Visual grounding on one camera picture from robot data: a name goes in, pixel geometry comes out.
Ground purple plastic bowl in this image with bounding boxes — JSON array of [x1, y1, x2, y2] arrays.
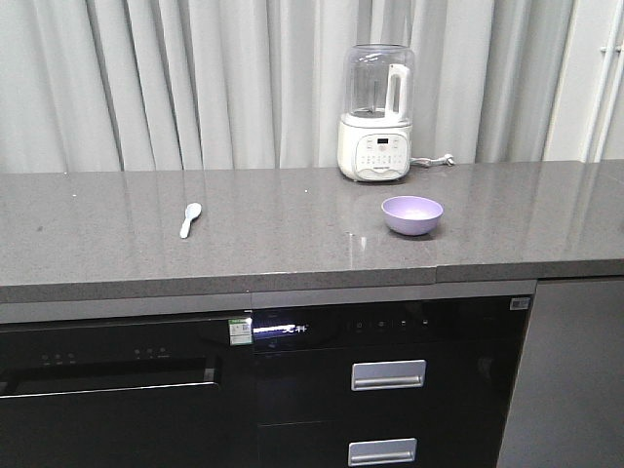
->
[[381, 196, 444, 236]]

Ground light blue plastic spoon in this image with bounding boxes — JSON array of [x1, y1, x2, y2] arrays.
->
[[179, 202, 202, 239]]

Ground white blender with clear jar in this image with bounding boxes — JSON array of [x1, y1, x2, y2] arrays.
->
[[337, 44, 415, 182]]

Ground black built-in dishwasher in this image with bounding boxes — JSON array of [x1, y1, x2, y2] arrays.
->
[[1, 310, 258, 467]]

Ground white pleated curtain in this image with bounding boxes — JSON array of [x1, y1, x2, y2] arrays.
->
[[1, 1, 573, 173]]

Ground grey cabinet door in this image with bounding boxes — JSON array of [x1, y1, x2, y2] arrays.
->
[[498, 278, 623, 467]]

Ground white power cord with plug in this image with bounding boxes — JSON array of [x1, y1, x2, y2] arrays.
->
[[409, 153, 456, 168]]

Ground black drawer appliance silver handles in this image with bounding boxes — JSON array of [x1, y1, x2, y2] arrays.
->
[[253, 295, 531, 467]]

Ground white wall pipes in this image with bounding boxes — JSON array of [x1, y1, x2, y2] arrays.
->
[[582, 1, 623, 164]]

